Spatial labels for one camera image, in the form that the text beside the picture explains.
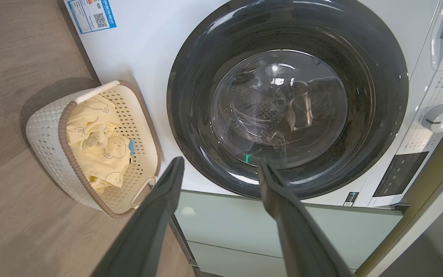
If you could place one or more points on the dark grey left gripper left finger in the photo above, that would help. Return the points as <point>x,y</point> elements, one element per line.
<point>144,238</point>

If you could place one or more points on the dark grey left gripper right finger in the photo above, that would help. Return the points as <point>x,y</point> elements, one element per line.
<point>298,238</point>

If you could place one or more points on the pale yellow bear-print garment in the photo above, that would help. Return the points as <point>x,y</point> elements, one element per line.
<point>106,165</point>

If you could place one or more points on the round washing machine door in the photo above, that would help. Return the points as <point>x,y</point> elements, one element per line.
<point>190,115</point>

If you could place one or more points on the pale green cabinet panel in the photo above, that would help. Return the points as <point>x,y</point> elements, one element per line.
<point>225,219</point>

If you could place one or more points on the black washing machine control panel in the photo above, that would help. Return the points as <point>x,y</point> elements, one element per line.
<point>400,175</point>

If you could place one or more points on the white washing machine body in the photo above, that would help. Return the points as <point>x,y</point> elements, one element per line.
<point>148,57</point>

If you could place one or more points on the white control knob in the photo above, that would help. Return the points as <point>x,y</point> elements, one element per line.
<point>440,118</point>

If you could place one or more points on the small black white sticker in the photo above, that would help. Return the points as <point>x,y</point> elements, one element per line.
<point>350,199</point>

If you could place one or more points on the cream perforated laundry basket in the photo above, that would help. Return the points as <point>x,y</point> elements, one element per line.
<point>48,130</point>

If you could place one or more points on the beige countertop edge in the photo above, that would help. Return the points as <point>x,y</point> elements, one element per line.
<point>437,181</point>

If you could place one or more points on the blue energy label sticker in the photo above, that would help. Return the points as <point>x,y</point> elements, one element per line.
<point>87,15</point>

